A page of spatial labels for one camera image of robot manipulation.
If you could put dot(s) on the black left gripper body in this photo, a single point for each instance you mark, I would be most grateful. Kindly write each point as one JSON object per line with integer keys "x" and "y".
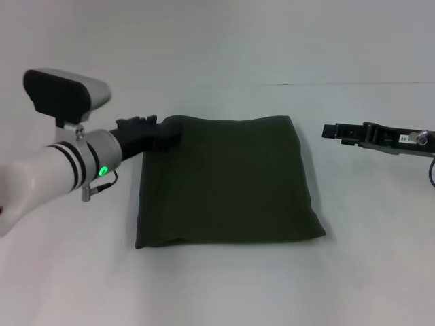
{"x": 136, "y": 137}

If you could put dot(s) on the silver camera mounting bracket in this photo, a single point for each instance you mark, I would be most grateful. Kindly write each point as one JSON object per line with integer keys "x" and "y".
{"x": 73, "y": 134}

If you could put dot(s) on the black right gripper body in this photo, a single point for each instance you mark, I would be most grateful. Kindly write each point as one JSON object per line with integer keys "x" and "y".
{"x": 394, "y": 139}

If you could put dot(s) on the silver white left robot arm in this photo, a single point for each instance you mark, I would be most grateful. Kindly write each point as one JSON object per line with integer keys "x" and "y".
{"x": 51, "y": 176}

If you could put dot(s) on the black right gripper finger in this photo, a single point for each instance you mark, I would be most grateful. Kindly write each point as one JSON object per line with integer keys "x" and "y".
{"x": 343, "y": 131}
{"x": 351, "y": 142}

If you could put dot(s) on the dark green printed t-shirt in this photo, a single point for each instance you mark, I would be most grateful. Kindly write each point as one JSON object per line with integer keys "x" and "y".
{"x": 231, "y": 180}

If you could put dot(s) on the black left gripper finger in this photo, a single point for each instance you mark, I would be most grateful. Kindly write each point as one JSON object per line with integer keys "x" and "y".
{"x": 149, "y": 119}
{"x": 168, "y": 136}

